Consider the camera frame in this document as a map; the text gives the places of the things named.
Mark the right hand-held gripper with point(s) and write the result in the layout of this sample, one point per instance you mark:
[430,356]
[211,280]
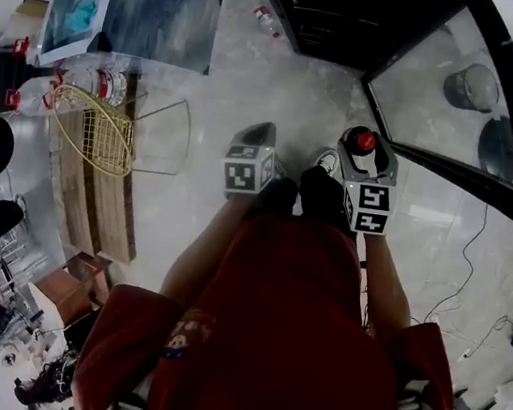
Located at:
[371,211]

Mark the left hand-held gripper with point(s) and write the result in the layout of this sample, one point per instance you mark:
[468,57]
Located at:
[246,174]

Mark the red-capped dark drink bottle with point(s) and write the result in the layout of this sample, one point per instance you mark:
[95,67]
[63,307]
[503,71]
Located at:
[364,141]

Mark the black cabinet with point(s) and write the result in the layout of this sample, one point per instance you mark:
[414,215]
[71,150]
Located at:
[339,21]

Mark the person's left forearm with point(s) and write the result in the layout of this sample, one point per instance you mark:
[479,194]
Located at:
[201,258]

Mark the person's right forearm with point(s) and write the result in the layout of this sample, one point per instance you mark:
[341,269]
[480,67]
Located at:
[383,283]

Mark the person's white right shoe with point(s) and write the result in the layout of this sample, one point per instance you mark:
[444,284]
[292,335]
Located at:
[326,162]

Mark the person's black trousers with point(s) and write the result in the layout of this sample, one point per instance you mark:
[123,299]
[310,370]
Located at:
[324,194]

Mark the small bottle red label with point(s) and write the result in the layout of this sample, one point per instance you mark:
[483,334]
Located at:
[266,19]

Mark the grey waste bin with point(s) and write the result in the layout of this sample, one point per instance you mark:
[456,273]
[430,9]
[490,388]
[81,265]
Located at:
[472,87]

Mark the large clear water jug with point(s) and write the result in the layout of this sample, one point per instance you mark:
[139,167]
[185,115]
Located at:
[103,83]
[40,93]

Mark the striped wooden platform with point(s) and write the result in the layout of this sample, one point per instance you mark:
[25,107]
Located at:
[108,216]

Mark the person's red shirt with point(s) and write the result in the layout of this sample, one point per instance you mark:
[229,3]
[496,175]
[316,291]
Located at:
[275,344]

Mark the teal cloth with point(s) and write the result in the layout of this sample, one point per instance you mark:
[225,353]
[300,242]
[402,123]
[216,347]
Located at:
[82,14]

